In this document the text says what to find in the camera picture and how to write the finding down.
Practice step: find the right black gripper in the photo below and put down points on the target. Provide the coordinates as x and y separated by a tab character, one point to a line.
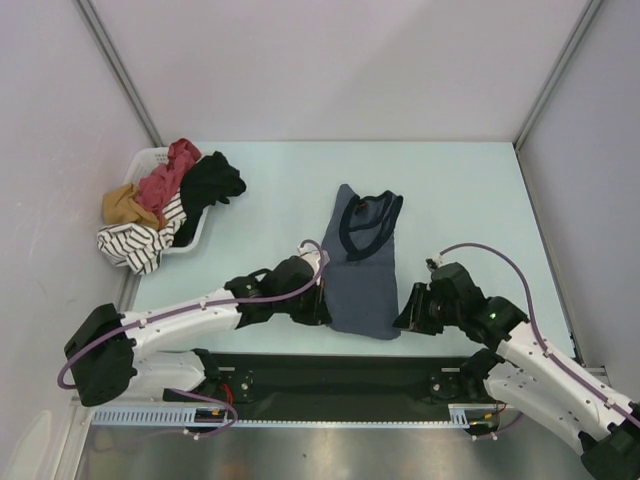
412	318

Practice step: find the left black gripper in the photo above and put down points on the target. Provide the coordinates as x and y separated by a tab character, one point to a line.
317	313

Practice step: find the blue grey tank top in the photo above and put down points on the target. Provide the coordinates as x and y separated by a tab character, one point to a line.
361	291

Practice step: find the red tank top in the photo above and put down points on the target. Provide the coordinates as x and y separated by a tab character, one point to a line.
157	189

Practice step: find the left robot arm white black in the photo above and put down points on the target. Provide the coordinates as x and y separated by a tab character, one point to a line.
133	354

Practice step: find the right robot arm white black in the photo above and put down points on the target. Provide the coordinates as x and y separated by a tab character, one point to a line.
517	365

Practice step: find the striped white black tank top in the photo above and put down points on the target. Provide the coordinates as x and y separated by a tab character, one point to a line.
139	247

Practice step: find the mustard tank top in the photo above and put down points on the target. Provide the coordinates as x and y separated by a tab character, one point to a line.
119	206

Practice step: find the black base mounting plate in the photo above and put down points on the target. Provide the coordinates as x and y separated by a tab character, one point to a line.
338	387

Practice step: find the white plastic laundry basket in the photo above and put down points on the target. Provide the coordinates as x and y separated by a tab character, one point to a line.
143	164

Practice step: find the slotted cable duct rail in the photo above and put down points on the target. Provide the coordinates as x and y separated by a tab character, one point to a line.
200	416

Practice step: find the right aluminium corner post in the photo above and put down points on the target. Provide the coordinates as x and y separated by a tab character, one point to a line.
568	52

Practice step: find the aluminium corner post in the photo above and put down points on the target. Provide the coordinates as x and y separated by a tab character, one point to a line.
568	52
109	51

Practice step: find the left aluminium corner post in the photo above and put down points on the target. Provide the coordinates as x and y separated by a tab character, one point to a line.
109	51

